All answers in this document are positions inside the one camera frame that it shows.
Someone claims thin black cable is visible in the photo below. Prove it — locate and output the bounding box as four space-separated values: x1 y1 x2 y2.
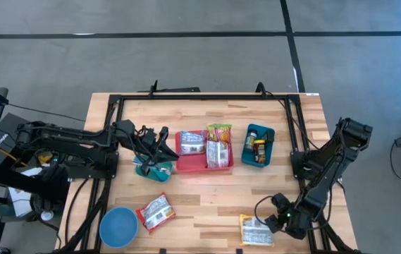
8 102 87 123

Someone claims pink plastic tray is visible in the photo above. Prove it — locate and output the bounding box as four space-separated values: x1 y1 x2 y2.
174 129 235 174

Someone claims blue rectangular plastic bin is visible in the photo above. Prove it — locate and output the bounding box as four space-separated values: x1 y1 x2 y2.
240 123 276 169

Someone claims shiny metal spoon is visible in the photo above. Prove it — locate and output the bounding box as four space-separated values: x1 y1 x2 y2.
132 158 172 176

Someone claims white paper sheet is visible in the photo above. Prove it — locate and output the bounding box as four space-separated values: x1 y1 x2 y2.
8 167 43 218

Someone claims black-lid spice jar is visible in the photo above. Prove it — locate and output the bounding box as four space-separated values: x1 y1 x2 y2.
243 129 259 153

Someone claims blue round bowl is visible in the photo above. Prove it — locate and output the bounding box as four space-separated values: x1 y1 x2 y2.
99 206 140 249

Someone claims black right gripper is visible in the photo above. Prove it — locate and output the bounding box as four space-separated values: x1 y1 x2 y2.
264 206 312 240

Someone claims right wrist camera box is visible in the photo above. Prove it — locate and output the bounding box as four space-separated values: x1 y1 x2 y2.
271 192 292 213

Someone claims yellow cable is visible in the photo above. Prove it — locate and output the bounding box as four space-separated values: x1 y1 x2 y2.
0 146 28 167

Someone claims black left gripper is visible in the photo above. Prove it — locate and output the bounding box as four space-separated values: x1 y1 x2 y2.
129 125 180 176

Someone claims yellow green shrimp ramen packet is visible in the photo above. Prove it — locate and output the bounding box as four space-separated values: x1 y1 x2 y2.
206 123 233 143

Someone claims black metal table frame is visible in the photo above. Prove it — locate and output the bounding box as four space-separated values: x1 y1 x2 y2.
55 80 363 254

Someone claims red ramen noodle packet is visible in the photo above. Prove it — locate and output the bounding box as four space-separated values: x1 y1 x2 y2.
205 140 230 169
135 192 177 234

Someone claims blue white ramen packet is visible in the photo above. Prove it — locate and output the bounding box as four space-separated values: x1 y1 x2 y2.
180 131 207 156

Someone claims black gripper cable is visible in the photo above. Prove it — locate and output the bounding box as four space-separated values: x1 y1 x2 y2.
254 195 275 227

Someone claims yellow-lid seasoning can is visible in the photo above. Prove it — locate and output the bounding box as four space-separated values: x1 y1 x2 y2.
252 139 268 165

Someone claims teal green plastic bin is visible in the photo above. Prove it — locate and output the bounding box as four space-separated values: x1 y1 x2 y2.
132 154 174 183

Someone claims black equipment box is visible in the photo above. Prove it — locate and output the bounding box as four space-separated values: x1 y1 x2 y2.
0 112 32 167

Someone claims yellow ramen noodle packet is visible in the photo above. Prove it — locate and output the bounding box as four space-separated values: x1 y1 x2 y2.
239 213 276 247

